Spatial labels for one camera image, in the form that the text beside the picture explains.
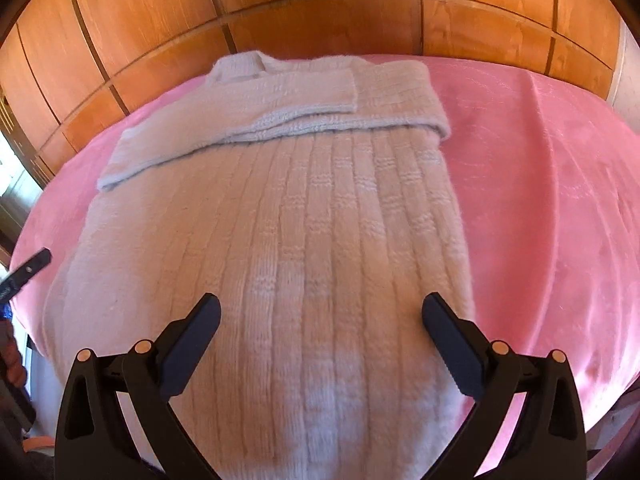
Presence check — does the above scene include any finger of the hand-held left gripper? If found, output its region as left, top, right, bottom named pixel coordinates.
left=0, top=247, right=53, bottom=306

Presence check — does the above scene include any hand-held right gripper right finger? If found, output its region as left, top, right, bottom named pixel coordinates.
left=421, top=292, right=587, bottom=480

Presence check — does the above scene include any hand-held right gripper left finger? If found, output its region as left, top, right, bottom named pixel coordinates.
left=54, top=292, right=222, bottom=480

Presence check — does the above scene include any light grey knitted sweater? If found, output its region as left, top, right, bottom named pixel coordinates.
left=42, top=50, right=476, bottom=480

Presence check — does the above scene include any pink blanket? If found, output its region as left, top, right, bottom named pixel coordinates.
left=10, top=54, right=640, bottom=480

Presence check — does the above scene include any white window frame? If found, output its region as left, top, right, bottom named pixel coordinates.
left=0, top=92, right=47, bottom=261

